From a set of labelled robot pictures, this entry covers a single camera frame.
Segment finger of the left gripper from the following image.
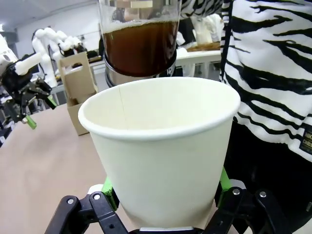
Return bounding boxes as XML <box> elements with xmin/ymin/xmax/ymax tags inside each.
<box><xmin>14</xmin><ymin>106</ymin><xmax>38</xmax><ymax>130</ymax></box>
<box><xmin>36</xmin><ymin>81</ymin><xmax>59</xmax><ymax>110</ymax></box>

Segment brown cardboard cup carrier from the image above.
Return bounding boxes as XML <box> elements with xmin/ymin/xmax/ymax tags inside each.
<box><xmin>58</xmin><ymin>51</ymin><xmax>99</xmax><ymax>136</ymax></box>

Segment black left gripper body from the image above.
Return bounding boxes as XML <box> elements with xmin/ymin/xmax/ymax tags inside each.
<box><xmin>1</xmin><ymin>62</ymin><xmax>51</xmax><ymax>123</ymax></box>

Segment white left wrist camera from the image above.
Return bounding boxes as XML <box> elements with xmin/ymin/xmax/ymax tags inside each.
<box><xmin>14</xmin><ymin>53</ymin><xmax>42</xmax><ymax>75</ymax></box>

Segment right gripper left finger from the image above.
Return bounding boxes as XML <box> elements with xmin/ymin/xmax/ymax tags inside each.
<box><xmin>44</xmin><ymin>176</ymin><xmax>129</xmax><ymax>234</ymax></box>

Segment glass dispenser with brown drink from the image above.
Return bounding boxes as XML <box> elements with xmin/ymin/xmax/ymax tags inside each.
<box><xmin>98</xmin><ymin>0</ymin><xmax>181</xmax><ymax>87</ymax></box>

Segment person in zebra striped hoodie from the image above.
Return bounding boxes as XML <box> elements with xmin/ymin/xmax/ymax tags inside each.
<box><xmin>180</xmin><ymin>0</ymin><xmax>312</xmax><ymax>234</ymax></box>

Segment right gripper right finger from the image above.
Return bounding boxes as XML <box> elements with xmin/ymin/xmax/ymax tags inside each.
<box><xmin>206</xmin><ymin>166</ymin><xmax>297</xmax><ymax>234</ymax></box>

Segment white paper cup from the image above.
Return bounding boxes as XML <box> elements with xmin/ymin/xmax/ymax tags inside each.
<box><xmin>78</xmin><ymin>77</ymin><xmax>241</xmax><ymax>229</ymax></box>

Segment white background table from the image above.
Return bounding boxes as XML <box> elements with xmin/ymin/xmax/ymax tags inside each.
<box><xmin>175</xmin><ymin>47</ymin><xmax>221</xmax><ymax>74</ymax></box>

